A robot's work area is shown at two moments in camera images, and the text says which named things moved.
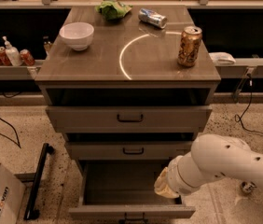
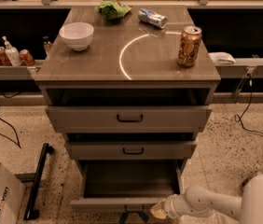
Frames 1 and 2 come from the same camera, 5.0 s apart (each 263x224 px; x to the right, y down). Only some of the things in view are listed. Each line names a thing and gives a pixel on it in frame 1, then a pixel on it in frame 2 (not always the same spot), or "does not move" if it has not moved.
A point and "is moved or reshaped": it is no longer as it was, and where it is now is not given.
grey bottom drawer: x=125 y=189 is moved or reshaped
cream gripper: x=175 y=178 → x=171 y=205
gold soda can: x=189 y=46 does not move
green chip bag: x=113 y=10 does not move
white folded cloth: x=222 y=58 does not move
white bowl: x=77 y=35 does not move
